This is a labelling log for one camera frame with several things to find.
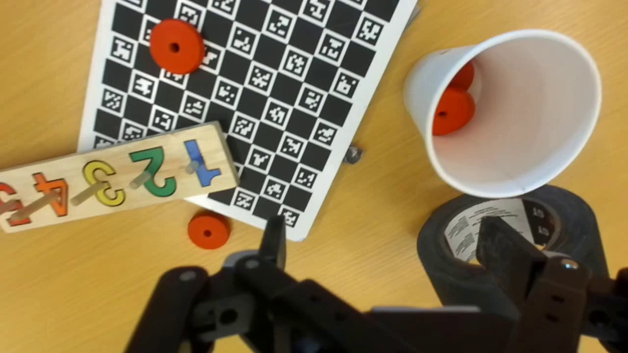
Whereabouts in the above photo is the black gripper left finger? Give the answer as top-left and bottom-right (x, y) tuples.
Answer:
(124, 215), (370, 353)

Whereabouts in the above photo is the white paper cup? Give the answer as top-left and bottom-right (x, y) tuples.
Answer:
(401, 28), (605, 201)

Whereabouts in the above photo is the wooden number peg board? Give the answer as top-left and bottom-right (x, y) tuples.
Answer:
(0, 120), (242, 236)

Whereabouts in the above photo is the black tape roll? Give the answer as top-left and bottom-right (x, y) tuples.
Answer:
(417, 185), (611, 311)

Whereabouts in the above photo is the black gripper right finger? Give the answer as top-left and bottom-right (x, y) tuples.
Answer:
(478, 215), (628, 353)

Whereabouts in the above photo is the checkered marker board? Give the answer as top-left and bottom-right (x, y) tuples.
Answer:
(77, 0), (421, 244)

